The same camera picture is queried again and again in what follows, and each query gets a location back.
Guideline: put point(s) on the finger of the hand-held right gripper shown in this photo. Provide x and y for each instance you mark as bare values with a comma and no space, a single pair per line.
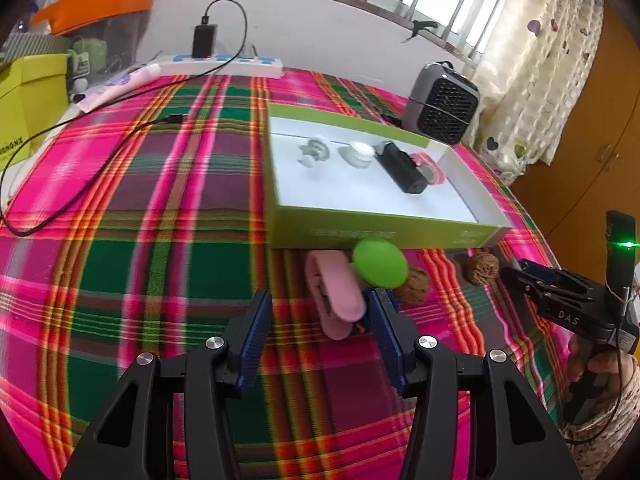
542,272
520,282

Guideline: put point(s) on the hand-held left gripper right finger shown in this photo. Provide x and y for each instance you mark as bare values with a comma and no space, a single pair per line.
387,345

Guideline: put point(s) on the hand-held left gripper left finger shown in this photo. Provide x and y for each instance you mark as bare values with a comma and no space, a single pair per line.
255,340

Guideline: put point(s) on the brown walnut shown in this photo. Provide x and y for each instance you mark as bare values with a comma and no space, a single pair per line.
415,287
480,269

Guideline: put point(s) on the long pink clip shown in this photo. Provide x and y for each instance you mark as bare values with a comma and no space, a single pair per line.
335,295

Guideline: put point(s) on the green cap white mushroom toy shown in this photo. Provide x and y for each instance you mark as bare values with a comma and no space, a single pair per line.
377,262

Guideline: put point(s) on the green white shallow box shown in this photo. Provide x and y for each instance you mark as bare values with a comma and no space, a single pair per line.
350,195

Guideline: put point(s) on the black rectangular device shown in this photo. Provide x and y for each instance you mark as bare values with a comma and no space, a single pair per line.
400,167

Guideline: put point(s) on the small white round jar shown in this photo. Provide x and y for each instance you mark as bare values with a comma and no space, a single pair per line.
357,154

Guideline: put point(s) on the white small cap piece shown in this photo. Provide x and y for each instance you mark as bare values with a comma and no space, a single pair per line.
314,151

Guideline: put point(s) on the person's right forearm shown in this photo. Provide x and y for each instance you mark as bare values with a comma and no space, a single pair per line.
610,435

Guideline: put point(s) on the person's right hand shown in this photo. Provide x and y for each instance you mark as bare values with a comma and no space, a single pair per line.
574,360

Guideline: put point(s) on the wooden cabinet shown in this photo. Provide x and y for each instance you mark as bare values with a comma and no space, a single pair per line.
575,170

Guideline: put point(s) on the pink green plaid blanket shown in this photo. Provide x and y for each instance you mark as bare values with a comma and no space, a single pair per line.
175,260

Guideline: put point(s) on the small grey fan heater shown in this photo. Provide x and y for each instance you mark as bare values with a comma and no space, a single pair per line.
445,110

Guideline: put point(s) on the heart print curtain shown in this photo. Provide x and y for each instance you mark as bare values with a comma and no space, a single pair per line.
550,60

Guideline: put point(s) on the white power strip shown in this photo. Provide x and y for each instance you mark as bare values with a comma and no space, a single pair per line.
250,65

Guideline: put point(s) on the black window hook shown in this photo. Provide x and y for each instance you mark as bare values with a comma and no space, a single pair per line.
422,25

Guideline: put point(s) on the pink white tube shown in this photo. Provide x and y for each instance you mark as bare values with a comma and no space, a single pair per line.
120,85

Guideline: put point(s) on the black charger adapter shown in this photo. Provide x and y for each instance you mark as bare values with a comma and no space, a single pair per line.
205,41

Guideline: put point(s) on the small white ball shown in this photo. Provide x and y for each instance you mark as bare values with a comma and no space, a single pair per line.
80,83

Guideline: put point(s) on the yellow-green cardboard box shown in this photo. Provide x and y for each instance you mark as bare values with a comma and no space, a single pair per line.
30,105

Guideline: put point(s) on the clear plastic container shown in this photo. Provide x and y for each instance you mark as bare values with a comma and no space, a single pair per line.
130,35

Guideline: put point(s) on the striped grey box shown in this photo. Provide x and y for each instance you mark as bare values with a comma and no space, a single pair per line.
30,47

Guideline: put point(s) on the orange plastic tray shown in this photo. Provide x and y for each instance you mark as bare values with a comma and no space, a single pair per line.
100,2

